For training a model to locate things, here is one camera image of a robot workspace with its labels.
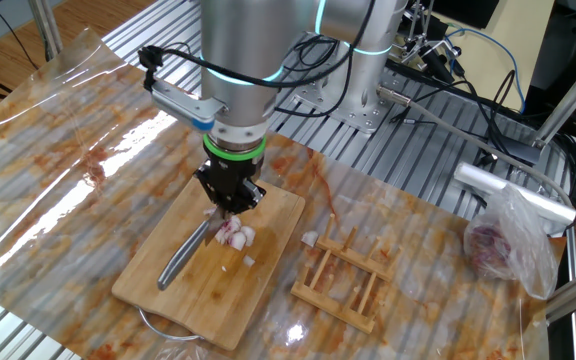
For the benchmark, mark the thin aluminium frame bar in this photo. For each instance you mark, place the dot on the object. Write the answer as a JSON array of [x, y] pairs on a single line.
[[575, 325]]

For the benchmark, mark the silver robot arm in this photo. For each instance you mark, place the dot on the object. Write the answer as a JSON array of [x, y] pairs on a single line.
[[238, 60]]

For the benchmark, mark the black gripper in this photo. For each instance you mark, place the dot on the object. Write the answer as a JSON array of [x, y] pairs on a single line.
[[233, 175]]

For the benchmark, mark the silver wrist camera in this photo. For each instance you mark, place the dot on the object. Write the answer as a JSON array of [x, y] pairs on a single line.
[[183, 107]]

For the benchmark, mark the wooden peg dish rack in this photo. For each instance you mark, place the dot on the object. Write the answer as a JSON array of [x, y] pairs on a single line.
[[333, 308]]

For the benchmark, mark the bamboo cutting board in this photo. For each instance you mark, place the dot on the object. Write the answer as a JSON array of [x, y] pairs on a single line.
[[248, 300]]

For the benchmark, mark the chopped onion piece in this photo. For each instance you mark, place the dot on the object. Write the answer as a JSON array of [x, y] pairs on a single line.
[[249, 260], [310, 238], [209, 211]]

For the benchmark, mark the black silver clamp stand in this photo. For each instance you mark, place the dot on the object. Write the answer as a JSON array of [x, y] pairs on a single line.
[[435, 60]]

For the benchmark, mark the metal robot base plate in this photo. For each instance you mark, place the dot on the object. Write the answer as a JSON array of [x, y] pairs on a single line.
[[363, 120]]

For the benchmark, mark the clear plastic table sheet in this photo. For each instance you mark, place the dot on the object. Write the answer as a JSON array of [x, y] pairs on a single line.
[[68, 150]]

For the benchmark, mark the crumpled clear plastic bag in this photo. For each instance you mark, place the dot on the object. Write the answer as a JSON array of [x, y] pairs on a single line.
[[523, 250]]

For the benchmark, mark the steel cleaver knife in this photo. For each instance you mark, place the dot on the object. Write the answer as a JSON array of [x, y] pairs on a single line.
[[180, 265]]

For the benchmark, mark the red onion wedge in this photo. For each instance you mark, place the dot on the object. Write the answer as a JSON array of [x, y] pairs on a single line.
[[235, 240]]

